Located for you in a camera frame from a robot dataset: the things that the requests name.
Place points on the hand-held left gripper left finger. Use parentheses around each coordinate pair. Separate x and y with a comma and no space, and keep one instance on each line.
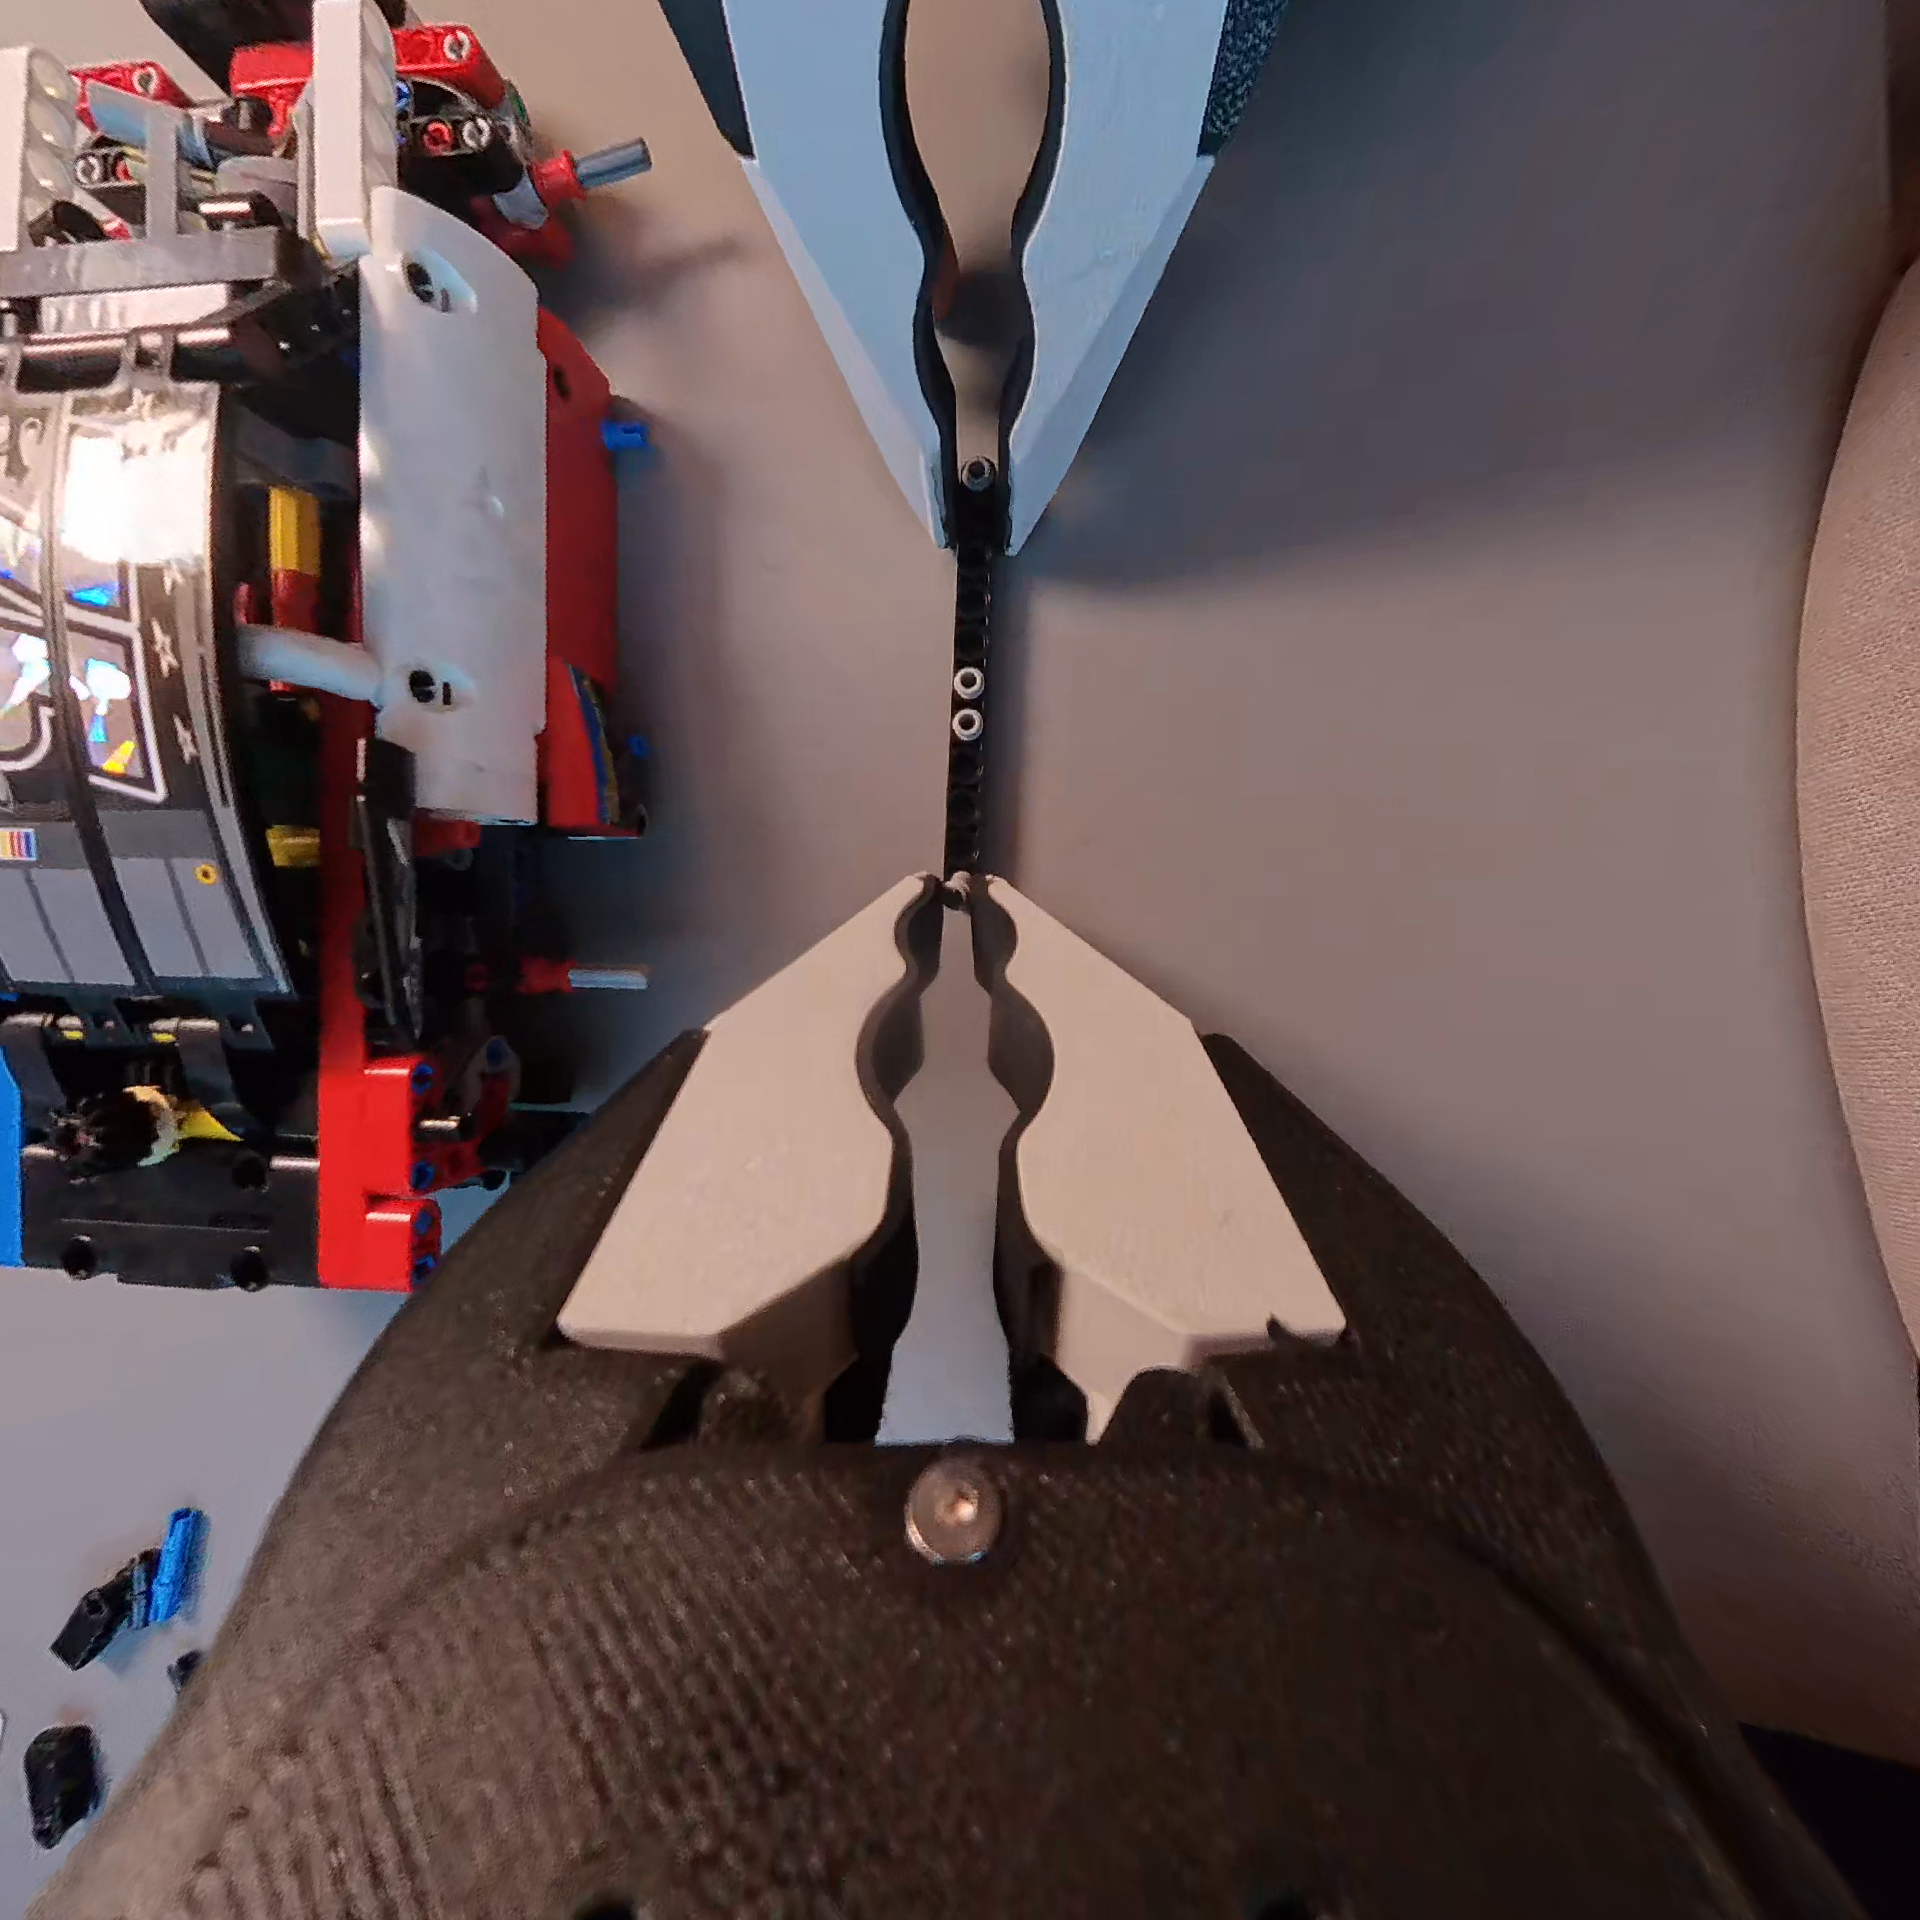
(721,1185)

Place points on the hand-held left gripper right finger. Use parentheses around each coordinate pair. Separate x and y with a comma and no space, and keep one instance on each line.
(1172,1200)

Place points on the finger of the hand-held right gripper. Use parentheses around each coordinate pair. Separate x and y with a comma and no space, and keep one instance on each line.
(1126,181)
(827,149)

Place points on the long black lego beam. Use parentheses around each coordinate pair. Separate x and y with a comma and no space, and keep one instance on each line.
(970,781)

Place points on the lego race car model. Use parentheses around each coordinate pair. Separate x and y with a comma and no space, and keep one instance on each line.
(451,523)

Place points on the blue lego pin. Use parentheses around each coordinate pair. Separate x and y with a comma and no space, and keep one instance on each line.
(178,1560)

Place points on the small black lego pin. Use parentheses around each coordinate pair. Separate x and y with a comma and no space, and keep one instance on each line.
(187,1670)

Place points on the black lego connector piece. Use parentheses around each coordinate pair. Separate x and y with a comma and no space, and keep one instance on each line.
(61,1785)
(90,1629)

